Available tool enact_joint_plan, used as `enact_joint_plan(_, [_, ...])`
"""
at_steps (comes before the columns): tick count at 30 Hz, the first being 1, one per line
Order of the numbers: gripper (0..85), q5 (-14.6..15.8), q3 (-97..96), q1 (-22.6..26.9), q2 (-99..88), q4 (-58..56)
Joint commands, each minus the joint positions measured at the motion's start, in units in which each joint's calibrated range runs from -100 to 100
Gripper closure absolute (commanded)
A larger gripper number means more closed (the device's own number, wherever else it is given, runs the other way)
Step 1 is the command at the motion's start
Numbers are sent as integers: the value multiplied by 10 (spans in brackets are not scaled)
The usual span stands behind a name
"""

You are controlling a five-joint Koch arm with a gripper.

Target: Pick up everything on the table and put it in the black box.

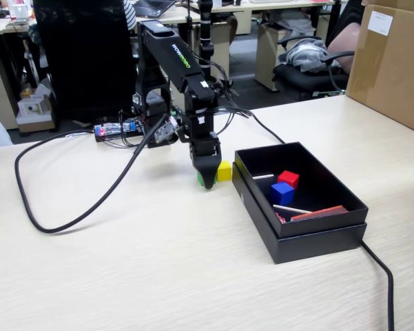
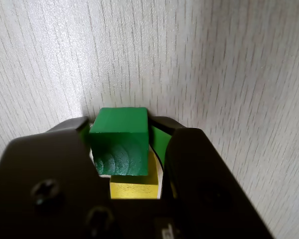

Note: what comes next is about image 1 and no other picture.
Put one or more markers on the large cardboard box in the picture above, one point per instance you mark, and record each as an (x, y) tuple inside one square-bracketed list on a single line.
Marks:
[(392, 76)]

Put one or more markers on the flat red orange box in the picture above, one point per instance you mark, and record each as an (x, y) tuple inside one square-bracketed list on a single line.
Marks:
[(320, 212)]

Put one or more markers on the yellow wooden cube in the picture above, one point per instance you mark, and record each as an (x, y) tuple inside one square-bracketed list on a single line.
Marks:
[(224, 171)]

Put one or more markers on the small red pieces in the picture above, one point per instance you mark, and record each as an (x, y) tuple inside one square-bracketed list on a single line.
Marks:
[(280, 218)]

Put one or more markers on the white shipping label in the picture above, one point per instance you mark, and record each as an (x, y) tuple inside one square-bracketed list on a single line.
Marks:
[(381, 22)]

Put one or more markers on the open black laptop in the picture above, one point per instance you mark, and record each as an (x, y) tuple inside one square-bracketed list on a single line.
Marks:
[(151, 7)]

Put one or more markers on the beige drawer cabinet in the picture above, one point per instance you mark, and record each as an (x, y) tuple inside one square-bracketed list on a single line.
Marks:
[(0, 89)]

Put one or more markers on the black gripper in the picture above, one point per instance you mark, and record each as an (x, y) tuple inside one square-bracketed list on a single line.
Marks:
[(206, 146)]

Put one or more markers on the beige desk pedestal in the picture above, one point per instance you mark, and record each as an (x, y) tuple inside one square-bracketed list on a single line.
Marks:
[(265, 55)]

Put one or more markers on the long white stick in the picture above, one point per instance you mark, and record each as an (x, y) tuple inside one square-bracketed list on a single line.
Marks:
[(292, 208)]

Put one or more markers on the black box inner tray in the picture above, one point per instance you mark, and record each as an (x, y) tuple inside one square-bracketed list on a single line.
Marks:
[(330, 224)]

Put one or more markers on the pink beige garment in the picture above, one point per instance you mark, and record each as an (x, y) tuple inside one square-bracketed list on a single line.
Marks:
[(344, 48)]

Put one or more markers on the black high-back office chair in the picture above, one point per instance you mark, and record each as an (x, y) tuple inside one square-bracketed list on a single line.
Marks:
[(82, 51)]

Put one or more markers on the red wooden cube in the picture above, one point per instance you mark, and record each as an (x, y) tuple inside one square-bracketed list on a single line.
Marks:
[(289, 178)]

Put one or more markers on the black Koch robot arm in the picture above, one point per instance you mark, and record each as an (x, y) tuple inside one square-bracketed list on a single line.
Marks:
[(172, 48)]

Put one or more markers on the grey clothes pile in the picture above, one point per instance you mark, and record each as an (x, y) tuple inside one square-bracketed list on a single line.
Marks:
[(306, 55)]

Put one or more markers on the short white stick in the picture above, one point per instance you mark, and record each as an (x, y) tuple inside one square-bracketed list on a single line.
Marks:
[(263, 176)]

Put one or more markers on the black office chair with armrests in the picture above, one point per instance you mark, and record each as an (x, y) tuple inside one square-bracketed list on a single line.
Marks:
[(296, 79)]

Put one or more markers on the white office desk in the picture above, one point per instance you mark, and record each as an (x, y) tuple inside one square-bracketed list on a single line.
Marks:
[(179, 17), (0, 27)]

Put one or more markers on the black box outer shell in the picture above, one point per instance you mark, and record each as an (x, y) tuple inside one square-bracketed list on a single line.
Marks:
[(313, 248)]

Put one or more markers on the controller board with red light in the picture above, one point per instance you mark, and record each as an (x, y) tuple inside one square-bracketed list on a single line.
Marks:
[(105, 130)]

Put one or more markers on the small white carton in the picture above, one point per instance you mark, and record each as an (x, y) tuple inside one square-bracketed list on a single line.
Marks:
[(32, 110)]

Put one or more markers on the black jointed stand pole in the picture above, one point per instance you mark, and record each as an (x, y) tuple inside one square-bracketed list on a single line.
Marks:
[(205, 38)]

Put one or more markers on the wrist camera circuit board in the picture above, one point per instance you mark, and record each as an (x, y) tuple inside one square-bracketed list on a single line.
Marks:
[(165, 131)]

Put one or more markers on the striped shirt person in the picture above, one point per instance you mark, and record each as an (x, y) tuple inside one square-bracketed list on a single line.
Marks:
[(129, 12)]

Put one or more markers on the blue wooden cube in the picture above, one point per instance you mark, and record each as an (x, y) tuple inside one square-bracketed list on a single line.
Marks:
[(281, 194)]

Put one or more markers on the green wooden cube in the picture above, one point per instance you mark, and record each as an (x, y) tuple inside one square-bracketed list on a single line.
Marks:
[(199, 180)]

